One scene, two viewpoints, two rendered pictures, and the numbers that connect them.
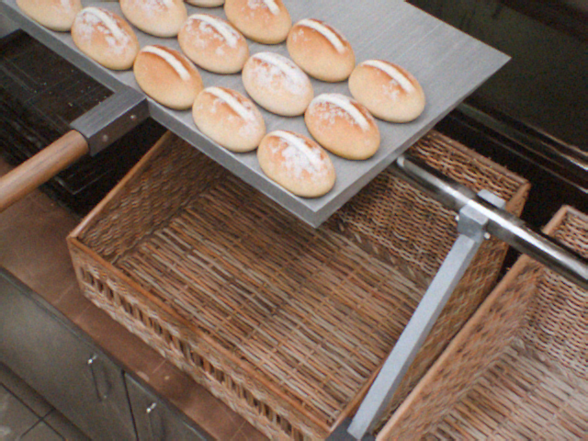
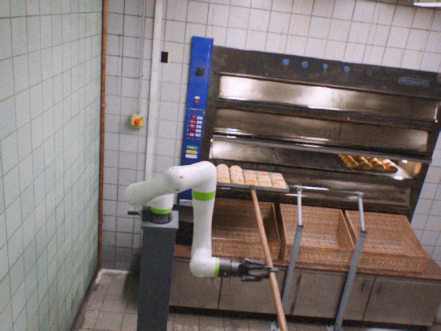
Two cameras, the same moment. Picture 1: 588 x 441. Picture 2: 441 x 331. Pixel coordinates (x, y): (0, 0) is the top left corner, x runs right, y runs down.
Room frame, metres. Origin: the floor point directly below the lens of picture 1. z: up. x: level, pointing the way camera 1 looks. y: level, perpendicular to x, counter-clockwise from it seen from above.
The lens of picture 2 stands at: (-0.79, 2.39, 2.39)
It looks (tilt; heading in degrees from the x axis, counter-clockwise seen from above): 21 degrees down; 313
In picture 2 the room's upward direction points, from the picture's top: 7 degrees clockwise
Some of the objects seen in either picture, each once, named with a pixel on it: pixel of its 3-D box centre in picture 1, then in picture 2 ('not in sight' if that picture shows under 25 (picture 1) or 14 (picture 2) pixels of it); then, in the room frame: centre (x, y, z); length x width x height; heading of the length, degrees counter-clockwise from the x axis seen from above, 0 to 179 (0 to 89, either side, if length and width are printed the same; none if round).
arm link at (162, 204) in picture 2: not in sight; (160, 194); (0.90, 1.05, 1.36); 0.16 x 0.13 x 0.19; 87
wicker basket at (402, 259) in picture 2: not in sight; (382, 240); (0.31, -0.87, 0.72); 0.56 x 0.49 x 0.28; 49
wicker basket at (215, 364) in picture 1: (292, 241); (242, 227); (1.11, 0.01, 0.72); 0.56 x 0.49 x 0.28; 49
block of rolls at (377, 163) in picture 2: not in sight; (363, 156); (0.86, -1.33, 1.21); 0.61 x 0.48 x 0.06; 138
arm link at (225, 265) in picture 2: not in sight; (224, 267); (0.34, 1.06, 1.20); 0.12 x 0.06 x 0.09; 137
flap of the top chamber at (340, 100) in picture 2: not in sight; (329, 98); (0.93, -0.60, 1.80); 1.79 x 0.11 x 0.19; 48
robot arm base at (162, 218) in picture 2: not in sight; (151, 212); (0.93, 1.08, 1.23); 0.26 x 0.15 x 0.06; 52
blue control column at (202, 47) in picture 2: not in sight; (193, 136); (2.32, -0.45, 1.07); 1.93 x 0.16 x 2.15; 138
